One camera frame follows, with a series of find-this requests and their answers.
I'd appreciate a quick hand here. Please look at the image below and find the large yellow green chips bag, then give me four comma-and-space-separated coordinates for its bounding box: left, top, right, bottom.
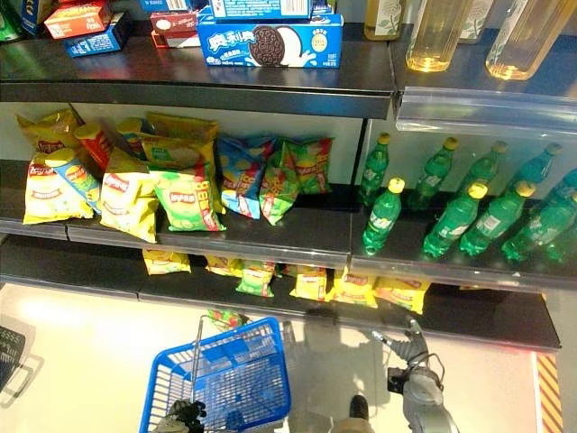
138, 134, 227, 216

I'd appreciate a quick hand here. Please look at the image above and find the red white snack box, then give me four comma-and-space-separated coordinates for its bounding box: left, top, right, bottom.
149, 10, 202, 50

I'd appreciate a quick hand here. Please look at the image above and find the clear plastic price strip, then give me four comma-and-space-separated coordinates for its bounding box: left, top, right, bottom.
395, 85, 577, 137

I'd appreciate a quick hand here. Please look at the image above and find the red orange snack box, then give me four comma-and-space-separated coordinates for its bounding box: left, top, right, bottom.
42, 0, 114, 41

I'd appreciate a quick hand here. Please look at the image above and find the dark blue snack box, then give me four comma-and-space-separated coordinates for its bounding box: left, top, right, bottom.
62, 12, 131, 59

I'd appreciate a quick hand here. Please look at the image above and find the green snack package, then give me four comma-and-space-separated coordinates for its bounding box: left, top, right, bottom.
0, 7, 23, 44

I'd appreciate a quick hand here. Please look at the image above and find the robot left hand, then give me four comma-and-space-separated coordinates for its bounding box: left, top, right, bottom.
155, 398, 209, 433

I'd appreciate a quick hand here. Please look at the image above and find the black shelf upright post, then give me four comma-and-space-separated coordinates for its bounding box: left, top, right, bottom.
354, 117, 371, 191

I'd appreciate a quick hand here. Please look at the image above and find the green Lay's chips can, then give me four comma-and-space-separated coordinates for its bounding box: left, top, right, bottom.
115, 117, 151, 161

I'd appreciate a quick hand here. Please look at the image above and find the yellow Lay's chips bag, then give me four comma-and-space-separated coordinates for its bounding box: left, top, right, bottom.
16, 107, 86, 157
22, 151, 96, 226
99, 145, 160, 244

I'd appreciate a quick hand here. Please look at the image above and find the dark shopping basket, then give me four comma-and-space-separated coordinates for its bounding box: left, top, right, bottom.
0, 323, 29, 394

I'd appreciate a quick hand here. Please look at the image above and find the blue Lay's chips can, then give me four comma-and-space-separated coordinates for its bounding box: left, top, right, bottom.
44, 147, 104, 214

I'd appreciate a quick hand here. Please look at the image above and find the small green chips bag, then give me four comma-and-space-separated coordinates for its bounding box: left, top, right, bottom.
234, 259, 277, 299

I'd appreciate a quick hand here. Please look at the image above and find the yellow tea bottle flower label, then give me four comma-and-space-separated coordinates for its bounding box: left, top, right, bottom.
363, 0, 406, 42
456, 0, 498, 45

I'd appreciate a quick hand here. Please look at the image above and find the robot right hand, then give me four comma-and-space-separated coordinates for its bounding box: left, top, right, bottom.
371, 315, 432, 367

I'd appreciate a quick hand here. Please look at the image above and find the blue plastic shopping basket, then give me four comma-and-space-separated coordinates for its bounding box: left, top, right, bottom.
138, 314, 293, 433

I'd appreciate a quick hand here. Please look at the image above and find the blue white Oreo box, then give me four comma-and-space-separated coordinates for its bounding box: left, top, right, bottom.
208, 0, 313, 22

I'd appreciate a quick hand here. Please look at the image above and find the blue Lay's chips bag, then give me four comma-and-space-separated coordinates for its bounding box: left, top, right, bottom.
217, 134, 277, 220

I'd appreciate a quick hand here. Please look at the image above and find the black shelf board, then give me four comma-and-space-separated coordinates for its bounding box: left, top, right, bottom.
350, 188, 577, 292
389, 24, 577, 98
0, 233, 563, 354
0, 20, 398, 121
0, 158, 353, 271

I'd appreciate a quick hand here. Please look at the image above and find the red yellow striped floor tape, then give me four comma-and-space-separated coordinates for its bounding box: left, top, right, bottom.
536, 353, 565, 433

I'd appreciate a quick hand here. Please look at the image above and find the green Lay's chips bag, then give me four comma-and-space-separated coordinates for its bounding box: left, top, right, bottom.
150, 168, 227, 234

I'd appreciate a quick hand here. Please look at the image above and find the blue yellow snack box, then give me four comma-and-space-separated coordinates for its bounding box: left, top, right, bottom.
20, 0, 60, 37

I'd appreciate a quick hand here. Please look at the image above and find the small yellow chips bag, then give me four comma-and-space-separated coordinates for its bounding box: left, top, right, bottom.
288, 264, 329, 302
204, 253, 245, 278
373, 275, 432, 316
325, 266, 380, 309
142, 248, 193, 277

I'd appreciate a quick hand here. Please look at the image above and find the large blue Oreo box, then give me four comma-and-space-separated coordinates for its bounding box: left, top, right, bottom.
196, 13, 344, 69

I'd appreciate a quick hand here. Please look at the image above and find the robot dark foot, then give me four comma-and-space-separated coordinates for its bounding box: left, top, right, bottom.
348, 393, 371, 420

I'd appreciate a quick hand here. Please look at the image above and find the green red chips bag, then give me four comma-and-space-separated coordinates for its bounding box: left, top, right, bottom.
258, 139, 302, 227
285, 135, 335, 196
206, 308, 247, 331

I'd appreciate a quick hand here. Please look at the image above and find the red Lay's chips can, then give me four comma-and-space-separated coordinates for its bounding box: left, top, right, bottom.
73, 122, 114, 176

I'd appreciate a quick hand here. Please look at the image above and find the yellow tea bottle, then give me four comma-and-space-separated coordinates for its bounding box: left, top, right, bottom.
483, 0, 574, 82
404, 0, 475, 73

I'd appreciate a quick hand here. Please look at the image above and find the green Sprite bottle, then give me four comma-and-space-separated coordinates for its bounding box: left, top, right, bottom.
358, 131, 391, 208
411, 135, 460, 211
500, 190, 577, 263
421, 180, 490, 260
459, 180, 537, 258
362, 176, 406, 257

